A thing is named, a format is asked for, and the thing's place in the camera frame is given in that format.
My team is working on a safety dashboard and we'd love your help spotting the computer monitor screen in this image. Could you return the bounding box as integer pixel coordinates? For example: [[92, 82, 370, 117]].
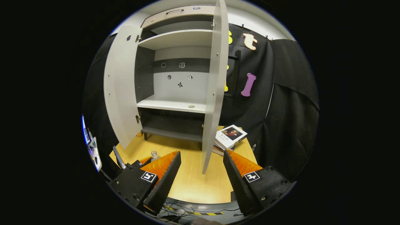
[[82, 115, 102, 172]]

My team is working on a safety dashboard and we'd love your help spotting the white cabinet door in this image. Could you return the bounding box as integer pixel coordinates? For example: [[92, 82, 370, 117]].
[[104, 25, 143, 150], [202, 0, 229, 174]]

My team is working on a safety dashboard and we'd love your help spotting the brown book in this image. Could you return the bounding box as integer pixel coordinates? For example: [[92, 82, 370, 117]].
[[212, 146, 238, 156]]

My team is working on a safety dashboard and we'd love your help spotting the white book with picture cover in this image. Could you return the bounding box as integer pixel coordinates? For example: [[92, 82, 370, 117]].
[[214, 125, 248, 151]]

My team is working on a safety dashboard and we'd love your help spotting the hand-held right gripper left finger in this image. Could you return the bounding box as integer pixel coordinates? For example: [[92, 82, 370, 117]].
[[110, 151, 182, 214]]

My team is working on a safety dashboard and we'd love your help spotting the black cable bundle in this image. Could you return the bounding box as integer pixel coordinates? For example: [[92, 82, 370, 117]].
[[158, 200, 200, 221]]

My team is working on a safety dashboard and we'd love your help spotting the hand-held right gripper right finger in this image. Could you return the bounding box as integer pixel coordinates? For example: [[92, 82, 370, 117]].
[[223, 149, 296, 216]]

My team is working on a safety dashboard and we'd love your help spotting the yellow black hazard tape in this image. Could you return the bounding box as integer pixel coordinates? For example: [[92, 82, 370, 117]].
[[165, 206, 224, 216]]

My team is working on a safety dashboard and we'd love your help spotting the white and grey cabinet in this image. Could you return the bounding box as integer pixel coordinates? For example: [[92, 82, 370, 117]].
[[134, 5, 219, 143]]

